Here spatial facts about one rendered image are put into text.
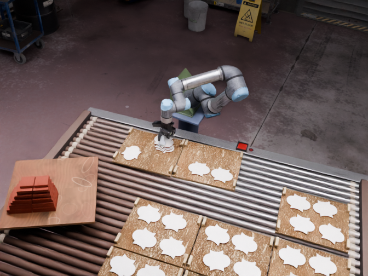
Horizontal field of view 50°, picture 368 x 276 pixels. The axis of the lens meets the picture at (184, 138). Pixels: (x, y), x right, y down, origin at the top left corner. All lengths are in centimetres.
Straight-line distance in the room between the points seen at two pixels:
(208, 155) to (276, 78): 280
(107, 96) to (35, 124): 88
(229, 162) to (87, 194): 96
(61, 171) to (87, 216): 40
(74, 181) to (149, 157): 54
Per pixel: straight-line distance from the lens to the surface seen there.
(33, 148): 429
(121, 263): 220
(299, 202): 256
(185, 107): 255
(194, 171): 259
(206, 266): 221
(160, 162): 265
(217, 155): 273
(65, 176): 249
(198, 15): 609
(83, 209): 231
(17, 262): 235
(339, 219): 258
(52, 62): 557
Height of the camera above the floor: 284
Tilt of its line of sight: 42 degrees down
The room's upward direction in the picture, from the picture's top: 3 degrees clockwise
